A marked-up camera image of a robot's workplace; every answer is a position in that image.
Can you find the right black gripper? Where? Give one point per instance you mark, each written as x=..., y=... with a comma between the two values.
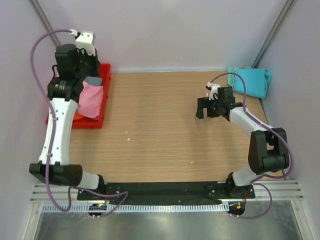
x=204, y=102

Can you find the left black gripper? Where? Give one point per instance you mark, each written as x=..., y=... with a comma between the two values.
x=82, y=53

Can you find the pink t shirt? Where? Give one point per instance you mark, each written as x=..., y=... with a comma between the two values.
x=90, y=101

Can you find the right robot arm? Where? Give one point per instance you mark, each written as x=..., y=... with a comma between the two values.
x=267, y=147

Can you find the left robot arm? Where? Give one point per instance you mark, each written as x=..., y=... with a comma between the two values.
x=73, y=65

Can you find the grey t shirt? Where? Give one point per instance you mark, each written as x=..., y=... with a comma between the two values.
x=94, y=81

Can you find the red plastic bin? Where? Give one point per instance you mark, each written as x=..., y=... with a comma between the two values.
x=87, y=123

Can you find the orange t shirt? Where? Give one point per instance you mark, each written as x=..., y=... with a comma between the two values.
x=77, y=116

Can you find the teal folded t shirt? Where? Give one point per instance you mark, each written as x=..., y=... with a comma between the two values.
x=256, y=81

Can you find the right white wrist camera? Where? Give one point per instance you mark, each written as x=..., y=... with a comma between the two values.
x=213, y=88

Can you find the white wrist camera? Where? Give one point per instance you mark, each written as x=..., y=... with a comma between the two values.
x=85, y=40
x=213, y=88

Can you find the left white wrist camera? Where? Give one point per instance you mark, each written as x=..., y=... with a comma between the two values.
x=85, y=40

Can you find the left corner metal post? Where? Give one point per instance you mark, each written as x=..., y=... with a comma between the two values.
x=35, y=4

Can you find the corner metal post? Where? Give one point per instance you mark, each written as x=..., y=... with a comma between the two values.
x=271, y=36
x=35, y=4

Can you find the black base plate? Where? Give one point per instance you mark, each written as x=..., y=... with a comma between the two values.
x=162, y=193

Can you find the slotted cable duct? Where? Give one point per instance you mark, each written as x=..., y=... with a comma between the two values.
x=100, y=208

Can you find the right corner metal post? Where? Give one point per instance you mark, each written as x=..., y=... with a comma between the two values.
x=271, y=36

